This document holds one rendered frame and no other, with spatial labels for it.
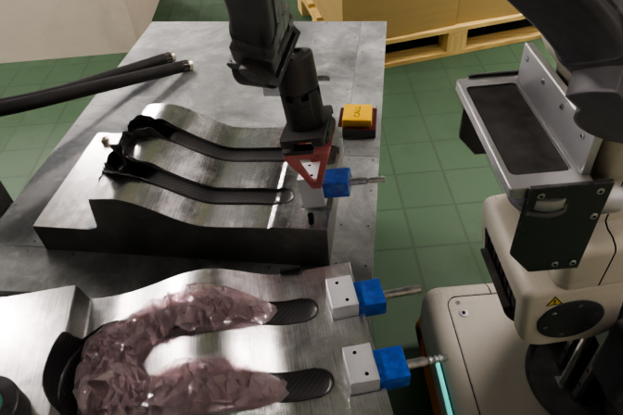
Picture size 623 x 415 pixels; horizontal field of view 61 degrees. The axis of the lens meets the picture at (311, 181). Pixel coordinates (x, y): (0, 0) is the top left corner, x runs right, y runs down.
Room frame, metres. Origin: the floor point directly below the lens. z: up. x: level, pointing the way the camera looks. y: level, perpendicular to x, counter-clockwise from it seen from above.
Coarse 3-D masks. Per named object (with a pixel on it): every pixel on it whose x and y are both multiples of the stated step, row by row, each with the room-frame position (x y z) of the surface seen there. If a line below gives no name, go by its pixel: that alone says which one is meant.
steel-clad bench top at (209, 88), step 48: (144, 48) 1.35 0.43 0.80; (192, 48) 1.33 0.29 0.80; (336, 48) 1.26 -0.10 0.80; (384, 48) 1.24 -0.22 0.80; (96, 96) 1.12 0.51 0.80; (144, 96) 1.10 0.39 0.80; (192, 96) 1.09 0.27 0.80; (240, 96) 1.07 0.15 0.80; (336, 96) 1.03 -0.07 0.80; (48, 192) 0.78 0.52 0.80; (0, 240) 0.66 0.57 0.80; (336, 240) 0.59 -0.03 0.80; (0, 288) 0.55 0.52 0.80; (48, 288) 0.54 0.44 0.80; (96, 288) 0.54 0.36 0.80
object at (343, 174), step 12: (312, 168) 0.62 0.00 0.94; (348, 168) 0.62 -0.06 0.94; (300, 180) 0.59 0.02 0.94; (324, 180) 0.60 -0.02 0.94; (336, 180) 0.59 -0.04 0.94; (348, 180) 0.59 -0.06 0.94; (360, 180) 0.60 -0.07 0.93; (372, 180) 0.59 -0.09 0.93; (384, 180) 0.59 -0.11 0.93; (300, 192) 0.59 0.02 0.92; (312, 192) 0.59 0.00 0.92; (324, 192) 0.59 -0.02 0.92; (336, 192) 0.58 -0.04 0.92; (348, 192) 0.58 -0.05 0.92; (312, 204) 0.58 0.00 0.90; (324, 204) 0.58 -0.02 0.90
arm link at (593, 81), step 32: (512, 0) 0.35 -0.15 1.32; (544, 0) 0.33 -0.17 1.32; (576, 0) 0.32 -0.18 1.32; (608, 0) 0.33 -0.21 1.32; (544, 32) 0.35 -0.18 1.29; (576, 32) 0.33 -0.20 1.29; (608, 32) 0.32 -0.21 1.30; (576, 64) 0.34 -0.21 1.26; (608, 64) 0.33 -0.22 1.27; (576, 96) 0.33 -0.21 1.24; (608, 96) 0.31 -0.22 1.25; (608, 128) 0.34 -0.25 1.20
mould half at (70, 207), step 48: (96, 144) 0.85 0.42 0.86; (144, 144) 0.73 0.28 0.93; (240, 144) 0.78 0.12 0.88; (336, 144) 0.74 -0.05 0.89; (96, 192) 0.62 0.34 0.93; (144, 192) 0.62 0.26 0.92; (48, 240) 0.63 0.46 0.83; (96, 240) 0.61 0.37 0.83; (144, 240) 0.60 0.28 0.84; (192, 240) 0.58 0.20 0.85; (240, 240) 0.56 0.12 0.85; (288, 240) 0.55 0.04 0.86
